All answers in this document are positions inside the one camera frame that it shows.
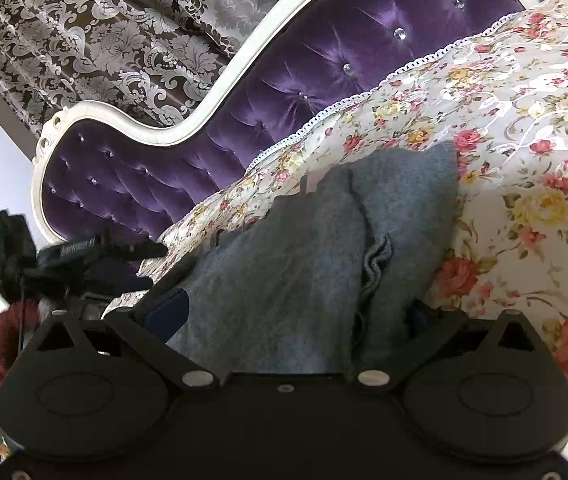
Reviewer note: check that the grey argyle sweater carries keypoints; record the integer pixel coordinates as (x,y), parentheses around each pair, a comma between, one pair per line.
(289,270)

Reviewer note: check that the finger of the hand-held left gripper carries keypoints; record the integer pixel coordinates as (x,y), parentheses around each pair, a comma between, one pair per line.
(123,280)
(138,251)

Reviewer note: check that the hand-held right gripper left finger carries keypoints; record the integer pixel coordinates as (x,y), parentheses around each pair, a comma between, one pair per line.
(169,311)

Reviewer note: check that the purple tufted sofa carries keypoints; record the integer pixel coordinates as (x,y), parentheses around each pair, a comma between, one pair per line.
(339,45)

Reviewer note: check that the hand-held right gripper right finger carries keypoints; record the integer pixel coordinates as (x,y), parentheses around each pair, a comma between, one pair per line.
(418,318)

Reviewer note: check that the floral blanket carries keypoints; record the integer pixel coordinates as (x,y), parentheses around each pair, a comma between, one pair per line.
(514,135)

